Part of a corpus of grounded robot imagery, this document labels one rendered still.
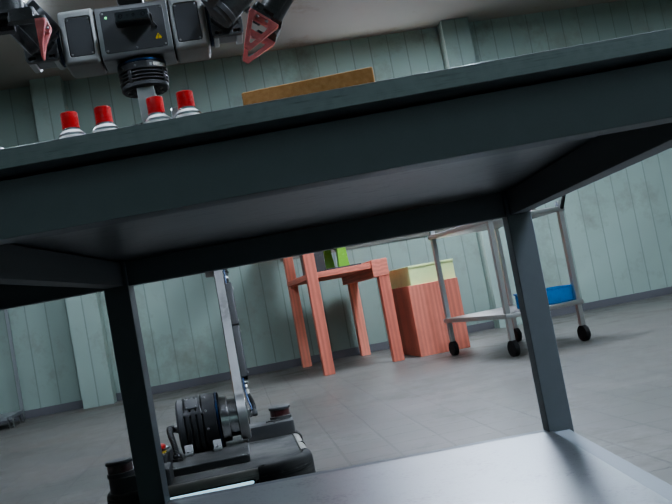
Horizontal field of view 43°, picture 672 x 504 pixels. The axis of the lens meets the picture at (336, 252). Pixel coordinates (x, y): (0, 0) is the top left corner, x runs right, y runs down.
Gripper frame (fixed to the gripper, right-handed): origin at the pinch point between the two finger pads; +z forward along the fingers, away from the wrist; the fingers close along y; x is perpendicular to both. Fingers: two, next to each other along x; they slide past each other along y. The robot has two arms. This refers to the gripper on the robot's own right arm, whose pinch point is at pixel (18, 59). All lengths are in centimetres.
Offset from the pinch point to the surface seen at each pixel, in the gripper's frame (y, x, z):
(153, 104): 24.7, -4.4, 14.3
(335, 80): 64, 13, 11
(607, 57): 73, -94, 40
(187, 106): 31.2, -5.4, 16.0
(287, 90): 53, 15, 11
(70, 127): 8.0, -2.7, 15.8
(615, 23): 509, 721, -177
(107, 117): 15.4, -3.0, 15.1
